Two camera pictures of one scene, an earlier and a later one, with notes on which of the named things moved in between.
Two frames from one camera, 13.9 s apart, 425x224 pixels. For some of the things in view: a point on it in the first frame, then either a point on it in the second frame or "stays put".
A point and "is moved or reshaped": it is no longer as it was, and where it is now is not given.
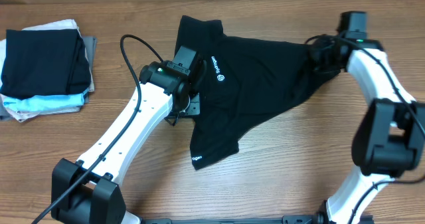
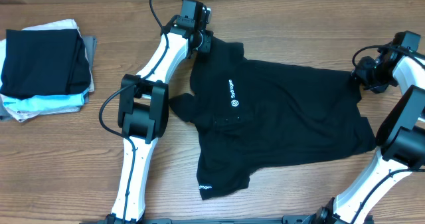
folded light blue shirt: x=41 y=102 stays put
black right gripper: x=312 y=56 to x=359 y=72
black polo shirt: x=244 y=82 is moved or reshaped
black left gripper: x=194 y=108 to x=206 y=45
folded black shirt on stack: x=44 y=62 stays put
